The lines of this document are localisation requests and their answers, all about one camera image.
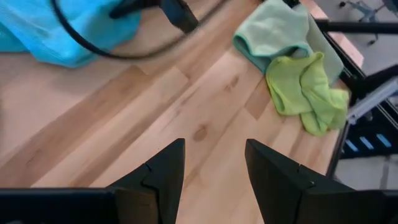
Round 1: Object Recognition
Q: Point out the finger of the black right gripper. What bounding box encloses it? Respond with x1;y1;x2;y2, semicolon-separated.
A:
109;0;162;19
160;0;200;34

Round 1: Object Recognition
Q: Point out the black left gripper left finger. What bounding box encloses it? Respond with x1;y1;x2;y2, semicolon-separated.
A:
107;138;187;224

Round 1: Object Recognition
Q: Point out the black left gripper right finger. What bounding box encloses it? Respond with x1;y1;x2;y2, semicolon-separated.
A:
244;139;385;224

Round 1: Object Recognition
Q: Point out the blue microfiber towel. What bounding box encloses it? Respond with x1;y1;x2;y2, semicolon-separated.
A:
0;0;142;68

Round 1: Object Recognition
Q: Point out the mint green microfiber towel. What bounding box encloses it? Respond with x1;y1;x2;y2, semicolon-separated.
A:
233;0;345;85

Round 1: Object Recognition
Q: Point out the lime green microfiber towel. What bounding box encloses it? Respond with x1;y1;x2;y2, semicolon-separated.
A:
266;51;351;137

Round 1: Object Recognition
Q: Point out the black box with blue lights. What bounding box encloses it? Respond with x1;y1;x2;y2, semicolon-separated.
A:
340;105;398;160

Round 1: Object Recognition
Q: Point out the silver aluminium bar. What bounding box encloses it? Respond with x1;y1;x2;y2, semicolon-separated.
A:
346;77;398;125

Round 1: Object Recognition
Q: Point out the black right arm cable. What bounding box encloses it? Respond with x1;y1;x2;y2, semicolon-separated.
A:
50;0;233;60

